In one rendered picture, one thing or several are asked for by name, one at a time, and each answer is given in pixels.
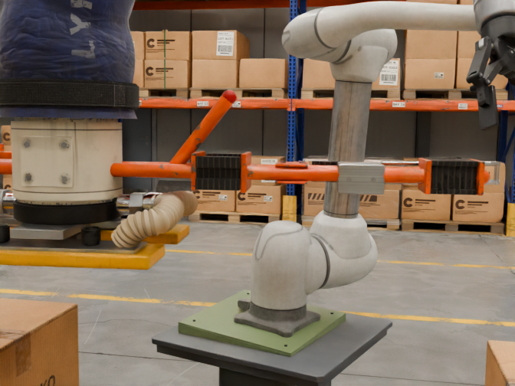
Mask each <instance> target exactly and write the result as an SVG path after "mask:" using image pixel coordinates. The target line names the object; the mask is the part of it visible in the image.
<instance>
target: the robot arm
mask: <svg viewBox="0 0 515 386"><path fill-rule="evenodd" d="M472 1H473V3H474V4H473V5H449V4H435V3H421V2H363V3H358V4H352V5H341V6H329V7H325V8H318V9H314V10H312V11H309V12H306V13H304V14H302V15H299V16H297V17H296V18H295V19H293V20H292V21H291V22H290V23H289V24H288V25H287V27H286V28H285V29H284V33H283V36H282V45H283V46H284V49H285V51H286V52H287V53H288V54H290V55H292V56H294V57H298V58H307V57H308V58H309V59H312V60H317V61H326V62H329V64H330V69H331V74H332V76H333V79H336V80H335V89H334V98H333V113H332V121H331V130H330V145H329V154H328V161H339V162H364V157H365V149H366V135H367V128H368V121H369V107H370V99H371V92H372V82H376V80H377V79H378V77H379V74H380V72H381V70H382V68H383V66H384V65H385V64H387V63H388V62H389V61H390V60H391V59H392V57H393V56H394V54H395V52H396V49H397V36H396V33H395V30H394V29H403V30H432V31H477V33H478V34H479V35H481V39H480V40H479V41H477V42H475V53H474V57H473V60H472V62H471V66H470V69H469V71H468V74H467V78H466V81H467V83H469V84H470V83H472V84H473V85H472V86H470V91H471V92H472V93H474V92H476V91H477V103H478V111H479V120H480V128H481V130H483V131H484V130H487V129H490V128H492V127H495V126H498V125H499V120H498V113H497V99H496V92H495V86H494V85H490V84H491V83H492V81H493V80H494V78H495V77H496V76H497V74H499V75H504V76H505V77H506V78H507V79H508V80H509V81H510V84H512V85H514V86H515V78H514V77H515V0H472ZM489 58H490V60H489ZM488 60H489V63H487V62H488ZM489 85H490V86H489ZM359 200H360V194H339V193H338V192H337V190H336V182H326V187H325V195H324V203H323V211H321V212H320V213H319V214H318V215H317V216H316V217H315V218H314V220H313V224H312V226H311V228H310V231H308V230H307V229H306V228H305V227H304V226H303V225H301V224H298V223H297V222H295V221H272V222H270V223H268V224H267V225H266V226H265V227H263V228H262V229H261V232H260V233H259V235H258V237H257V240H256V242H255V245H254V249H253V254H252V259H251V298H250V299H239V300H238V308H240V309H243V310H244V311H246V312H243V313H240V314H237V315H235V316H234V322H236V323H240V324H245V325H249V326H253V327H255V328H258V329H263V330H265V331H268V332H273V333H275V334H278V335H280V336H282V337H285V338H289V337H291V336H293V334H294V333H295V332H297V331H299V330H301V329H302V328H304V327H306V326H308V325H309V324H311V323H313V322H317V321H320V314H319V313H317V312H311V311H308V310H307V295H309V294H311V293H312V292H314V291H315V290H320V289H330V288H335V287H339V286H345V285H348V284H351V283H355V282H356V281H359V280H361V279H362V278H364V277H365V276H367V275H368V274H369V273H370V272H371V271H372V270H373V269H374V267H375V265H376V262H377V258H378V250H377V246H376V242H375V241H374V239H373V238H372V236H371V235H370V233H369V232H368V230H367V223H366V222H365V220H364V219H363V217H362V216H361V214H359Z"/></svg>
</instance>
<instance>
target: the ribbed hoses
mask: <svg viewBox="0 0 515 386"><path fill-rule="evenodd" d="M157 194H158V193H156V195H157ZM156 195H153V198H154V197H155V196H156ZM150 202H153V201H152V198H151V200H150ZM197 207H198V199H197V197H196V196H195V195H194V194H193V193H191V192H190V191H172V192H170V191H169V192H168V193H162V194H159V195H158V196H157V197H156V199H155V201H154V202H153V207H152V209H151V208H149V211H147V210H146V209H145V210H144V211H143V212H141V211H137V212H136V213H135V214H130V215H128V217H127V219H125V220H123V221H121V224H120V225H118V226H117V227H116V230H114V232H113V233H112V235H111V237H112V240H113V242H114V243H115V245H117V246H118V247H119V248H122V247H127V248H129V247H136V246H138V244H140V242H141V241H142V240H143V239H146V238H147V236H148V237H151V236H152V235H155V236H158V235H159V234H164V233H166V232H167V231H170V230H172V228H173V227H175V226H176V224H177V223H178V222H179V221H180V219H181V218H182V217H185V216H186V217H187V216H189V215H191V214H193V213H194V212H195V211H196V209H197Z"/></svg>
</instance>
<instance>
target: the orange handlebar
mask: <svg viewBox="0 0 515 386"><path fill-rule="evenodd" d="M308 164H309V163H308V162H304V161H299V162H286V161H280V162H277V163H276V164H275V165H272V164H250V165H248V166H247V180H276V181H275V182H274V183H276V184H298V185H302V184H307V183H308V181H316V182H337V180H338V177H339V173H338V167H337V165H308ZM110 173H111V175H112V176H113V177H140V178H191V162H187V163H186V164H169V162H122V163H113V164H112V165H111V167H110ZM0 175H12V162H11V151H0ZM383 177H384V179H385V182H386V183H422V184H423V183H424V180H425V171H424V169H420V168H419V167H389V166H385V174H384V175H383ZM489 181H490V173H489V172H488V171H487V170H484V184H486V183H488V182H489Z"/></svg>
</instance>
